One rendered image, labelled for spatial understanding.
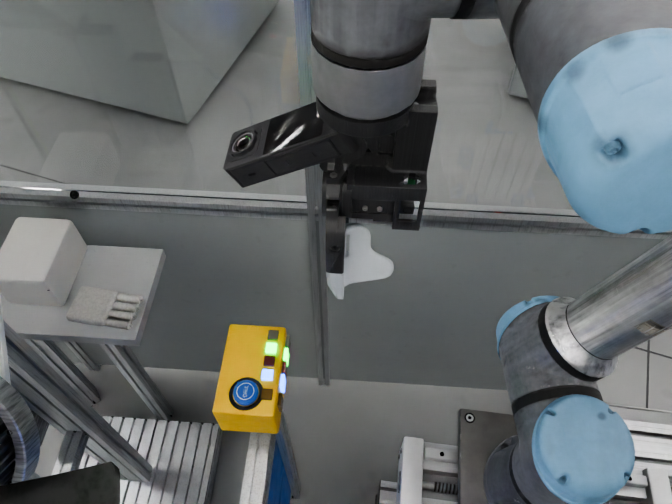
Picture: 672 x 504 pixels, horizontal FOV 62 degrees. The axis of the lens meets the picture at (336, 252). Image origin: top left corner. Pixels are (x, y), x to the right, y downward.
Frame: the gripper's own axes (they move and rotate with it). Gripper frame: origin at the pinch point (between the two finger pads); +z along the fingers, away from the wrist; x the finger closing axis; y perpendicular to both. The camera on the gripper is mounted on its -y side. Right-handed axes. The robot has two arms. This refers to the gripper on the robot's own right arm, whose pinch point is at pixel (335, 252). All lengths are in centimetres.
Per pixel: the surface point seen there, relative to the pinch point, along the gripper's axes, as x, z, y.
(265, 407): -1.9, 40.8, -11.0
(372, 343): 46, 112, 8
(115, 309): 24, 61, -50
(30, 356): 9, 53, -59
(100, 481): -17.4, 27.0, -27.9
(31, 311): 23, 62, -69
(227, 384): 1.4, 40.8, -17.7
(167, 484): 6, 140, -53
